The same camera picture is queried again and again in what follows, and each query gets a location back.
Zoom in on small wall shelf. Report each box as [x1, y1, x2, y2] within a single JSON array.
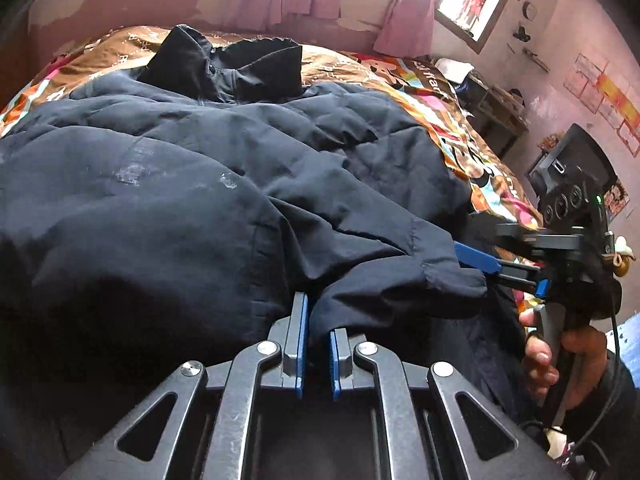
[[522, 47, 551, 72]]

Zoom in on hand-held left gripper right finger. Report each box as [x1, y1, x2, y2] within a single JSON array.
[[327, 327, 576, 480]]

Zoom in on person's right forearm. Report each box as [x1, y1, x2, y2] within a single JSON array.
[[567, 350, 640, 466]]

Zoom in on group of wall certificates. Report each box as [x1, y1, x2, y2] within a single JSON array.
[[564, 52, 640, 157]]

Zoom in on dark navy padded jacket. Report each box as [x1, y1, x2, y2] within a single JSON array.
[[0, 24, 531, 480]]

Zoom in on small plush keychain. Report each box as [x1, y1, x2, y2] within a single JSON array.
[[612, 237, 634, 277]]

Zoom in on colourful wall sticker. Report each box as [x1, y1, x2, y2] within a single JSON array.
[[602, 177, 631, 219]]

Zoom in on white cloth bundle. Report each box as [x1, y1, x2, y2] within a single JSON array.
[[436, 57, 476, 84]]

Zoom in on wooden desk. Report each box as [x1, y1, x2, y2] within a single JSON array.
[[465, 70, 531, 158]]

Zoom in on person's right hand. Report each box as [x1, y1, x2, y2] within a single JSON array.
[[519, 307, 611, 413]]

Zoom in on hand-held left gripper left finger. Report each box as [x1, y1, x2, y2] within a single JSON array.
[[57, 291, 309, 480]]

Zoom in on wooden framed window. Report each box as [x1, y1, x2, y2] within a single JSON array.
[[345, 0, 527, 55]]

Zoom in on brown printed cartoon blanket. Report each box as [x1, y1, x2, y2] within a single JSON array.
[[0, 25, 556, 321]]

